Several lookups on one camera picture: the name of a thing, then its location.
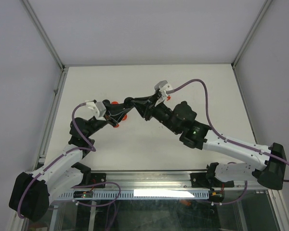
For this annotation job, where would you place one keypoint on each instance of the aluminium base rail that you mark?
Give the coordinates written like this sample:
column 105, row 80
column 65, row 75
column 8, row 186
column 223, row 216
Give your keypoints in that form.
column 171, row 179

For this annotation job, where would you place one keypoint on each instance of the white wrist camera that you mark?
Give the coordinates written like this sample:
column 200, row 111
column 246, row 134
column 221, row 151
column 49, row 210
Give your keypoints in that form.
column 164, row 88
column 98, row 109

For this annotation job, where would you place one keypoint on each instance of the left aluminium frame post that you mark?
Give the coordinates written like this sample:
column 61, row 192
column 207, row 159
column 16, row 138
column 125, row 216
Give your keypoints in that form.
column 42, row 33

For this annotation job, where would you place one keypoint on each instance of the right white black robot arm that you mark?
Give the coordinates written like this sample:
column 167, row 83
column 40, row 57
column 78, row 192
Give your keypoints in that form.
column 261, row 163

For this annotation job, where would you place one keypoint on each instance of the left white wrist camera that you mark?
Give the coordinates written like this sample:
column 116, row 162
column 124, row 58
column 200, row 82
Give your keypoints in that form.
column 98, row 109

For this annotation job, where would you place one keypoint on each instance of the black earbud charging case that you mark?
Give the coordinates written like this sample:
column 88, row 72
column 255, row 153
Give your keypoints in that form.
column 128, row 102

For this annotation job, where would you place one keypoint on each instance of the white slotted cable duct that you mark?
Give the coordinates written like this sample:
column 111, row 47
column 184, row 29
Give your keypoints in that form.
column 137, row 194

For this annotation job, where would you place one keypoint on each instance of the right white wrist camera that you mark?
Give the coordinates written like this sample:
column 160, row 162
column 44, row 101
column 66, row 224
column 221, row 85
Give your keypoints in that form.
column 164, row 88

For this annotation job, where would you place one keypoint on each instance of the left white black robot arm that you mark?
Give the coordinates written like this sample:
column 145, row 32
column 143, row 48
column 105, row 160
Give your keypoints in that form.
column 33, row 192

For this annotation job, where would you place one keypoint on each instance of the right aluminium frame post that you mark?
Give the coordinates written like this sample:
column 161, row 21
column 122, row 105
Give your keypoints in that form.
column 261, row 14

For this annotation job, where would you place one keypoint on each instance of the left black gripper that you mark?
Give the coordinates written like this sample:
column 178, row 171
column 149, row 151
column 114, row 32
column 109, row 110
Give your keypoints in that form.
column 114, row 109

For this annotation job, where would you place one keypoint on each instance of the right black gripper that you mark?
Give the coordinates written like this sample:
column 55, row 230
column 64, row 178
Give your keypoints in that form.
column 146, row 111

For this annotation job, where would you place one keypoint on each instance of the aluminium frame post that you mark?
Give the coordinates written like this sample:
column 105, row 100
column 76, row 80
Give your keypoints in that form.
column 261, row 14
column 42, row 33

